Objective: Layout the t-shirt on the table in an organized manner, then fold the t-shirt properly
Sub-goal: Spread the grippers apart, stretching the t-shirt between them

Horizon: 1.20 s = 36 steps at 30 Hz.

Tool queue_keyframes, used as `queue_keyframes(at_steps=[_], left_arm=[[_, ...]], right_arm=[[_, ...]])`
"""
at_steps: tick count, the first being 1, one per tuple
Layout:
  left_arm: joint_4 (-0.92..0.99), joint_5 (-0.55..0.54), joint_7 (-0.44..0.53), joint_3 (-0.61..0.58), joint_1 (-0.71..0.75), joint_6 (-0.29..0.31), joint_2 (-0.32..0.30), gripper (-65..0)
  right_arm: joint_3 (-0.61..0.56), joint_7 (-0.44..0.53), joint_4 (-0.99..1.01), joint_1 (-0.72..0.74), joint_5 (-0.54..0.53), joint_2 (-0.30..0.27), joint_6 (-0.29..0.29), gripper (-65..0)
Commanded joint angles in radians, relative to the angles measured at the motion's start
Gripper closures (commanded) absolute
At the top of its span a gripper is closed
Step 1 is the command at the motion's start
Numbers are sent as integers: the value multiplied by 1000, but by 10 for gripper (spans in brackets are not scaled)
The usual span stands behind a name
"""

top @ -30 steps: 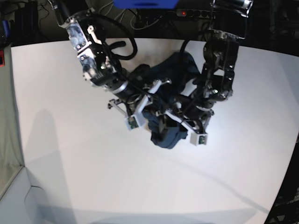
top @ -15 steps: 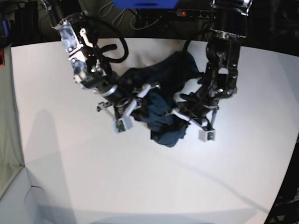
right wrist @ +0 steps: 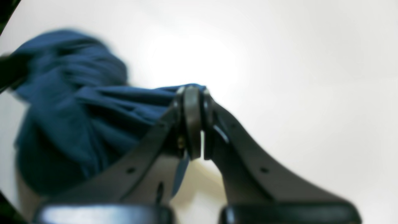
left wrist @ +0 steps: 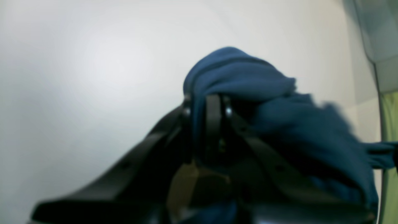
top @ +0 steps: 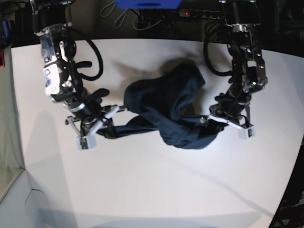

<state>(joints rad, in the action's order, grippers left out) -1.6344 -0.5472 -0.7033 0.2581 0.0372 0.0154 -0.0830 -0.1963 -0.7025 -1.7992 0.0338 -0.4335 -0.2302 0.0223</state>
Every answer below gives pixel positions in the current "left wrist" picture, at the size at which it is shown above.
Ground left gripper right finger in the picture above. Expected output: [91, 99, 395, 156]
[204, 95, 375, 224]

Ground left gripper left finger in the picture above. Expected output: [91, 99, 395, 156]
[31, 96, 192, 224]

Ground dark blue t-shirt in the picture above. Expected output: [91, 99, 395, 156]
[183, 47, 397, 215]

